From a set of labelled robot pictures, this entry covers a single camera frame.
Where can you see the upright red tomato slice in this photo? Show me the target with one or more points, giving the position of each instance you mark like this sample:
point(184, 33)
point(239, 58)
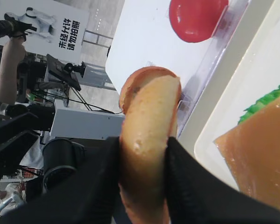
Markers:
point(195, 20)

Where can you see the black cylindrical robot joint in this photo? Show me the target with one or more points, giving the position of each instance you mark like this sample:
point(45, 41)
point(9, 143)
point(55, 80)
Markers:
point(61, 158)

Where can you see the white rectangular tray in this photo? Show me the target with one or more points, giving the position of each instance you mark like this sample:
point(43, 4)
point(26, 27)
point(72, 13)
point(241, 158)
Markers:
point(257, 74)

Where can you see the bun slice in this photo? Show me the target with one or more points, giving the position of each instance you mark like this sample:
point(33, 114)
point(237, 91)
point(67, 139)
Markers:
point(149, 100)

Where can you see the clear holder under top bun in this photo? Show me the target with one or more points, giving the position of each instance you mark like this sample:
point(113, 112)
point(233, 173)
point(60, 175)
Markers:
point(184, 111)

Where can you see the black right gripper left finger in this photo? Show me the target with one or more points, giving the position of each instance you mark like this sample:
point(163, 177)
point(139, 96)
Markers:
point(88, 196)

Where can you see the black monitor on stand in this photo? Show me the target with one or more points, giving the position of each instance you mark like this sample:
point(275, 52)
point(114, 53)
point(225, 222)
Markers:
point(65, 72)

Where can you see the person forearm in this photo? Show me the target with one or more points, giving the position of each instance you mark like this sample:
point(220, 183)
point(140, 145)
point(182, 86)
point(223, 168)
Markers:
point(12, 54)

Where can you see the white sign with robot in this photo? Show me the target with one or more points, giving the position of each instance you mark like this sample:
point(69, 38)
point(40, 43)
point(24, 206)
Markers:
point(59, 28)

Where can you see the green lettuce leaf in burger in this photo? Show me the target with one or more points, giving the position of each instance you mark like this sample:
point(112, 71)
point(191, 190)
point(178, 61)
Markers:
point(259, 104)

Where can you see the white cabinet box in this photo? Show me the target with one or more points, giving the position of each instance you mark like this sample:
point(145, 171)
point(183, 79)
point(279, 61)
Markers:
point(71, 123)

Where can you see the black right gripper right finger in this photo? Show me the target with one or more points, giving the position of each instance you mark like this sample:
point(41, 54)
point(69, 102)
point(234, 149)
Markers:
point(195, 196)

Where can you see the orange cheese slice on burger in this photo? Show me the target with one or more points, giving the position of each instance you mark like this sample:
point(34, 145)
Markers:
point(251, 151)

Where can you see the clear acrylic rail left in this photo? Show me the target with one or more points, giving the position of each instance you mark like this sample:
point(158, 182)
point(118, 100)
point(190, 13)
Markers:
point(219, 43)

